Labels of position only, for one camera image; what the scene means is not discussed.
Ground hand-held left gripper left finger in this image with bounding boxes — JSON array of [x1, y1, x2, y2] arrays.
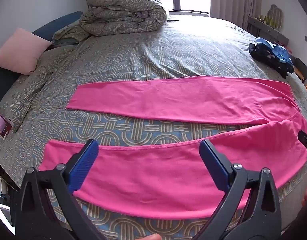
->
[[10, 139, 109, 240]]

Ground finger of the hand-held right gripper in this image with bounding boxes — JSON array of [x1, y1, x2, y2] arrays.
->
[[297, 130, 307, 160]]

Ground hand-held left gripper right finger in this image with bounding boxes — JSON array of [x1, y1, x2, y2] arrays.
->
[[194, 139, 284, 240]]

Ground pink pants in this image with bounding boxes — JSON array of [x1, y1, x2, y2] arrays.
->
[[38, 76, 307, 220]]

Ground person's left hand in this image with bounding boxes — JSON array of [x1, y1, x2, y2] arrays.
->
[[137, 233, 162, 240]]

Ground dark chair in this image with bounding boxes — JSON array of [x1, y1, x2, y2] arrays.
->
[[293, 57, 307, 83]]

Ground blue star-print garment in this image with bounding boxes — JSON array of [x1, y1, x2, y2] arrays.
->
[[249, 37, 295, 78]]

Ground patterned pillow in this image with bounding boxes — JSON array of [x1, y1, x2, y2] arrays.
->
[[12, 55, 76, 133]]

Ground grey side cabinet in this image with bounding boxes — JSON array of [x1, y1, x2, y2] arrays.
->
[[247, 16, 290, 47]]

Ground bed with patterned sheet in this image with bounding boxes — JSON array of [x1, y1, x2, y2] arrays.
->
[[0, 14, 307, 240]]

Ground grey pillow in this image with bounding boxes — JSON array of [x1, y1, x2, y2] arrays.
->
[[47, 39, 79, 52]]

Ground green table decoration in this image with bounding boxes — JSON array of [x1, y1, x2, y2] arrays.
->
[[267, 4, 283, 29]]

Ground pink pillow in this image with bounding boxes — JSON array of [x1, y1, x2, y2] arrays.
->
[[0, 28, 52, 75]]

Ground dark blue headboard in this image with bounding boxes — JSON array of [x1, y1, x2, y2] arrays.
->
[[0, 11, 84, 110]]

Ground beige curtain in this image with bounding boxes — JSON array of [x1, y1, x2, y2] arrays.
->
[[210, 0, 269, 32]]

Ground folded patterned duvet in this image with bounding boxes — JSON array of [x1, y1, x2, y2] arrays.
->
[[52, 0, 168, 43]]

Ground red photo frame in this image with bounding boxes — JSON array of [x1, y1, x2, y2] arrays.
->
[[0, 107, 12, 138]]

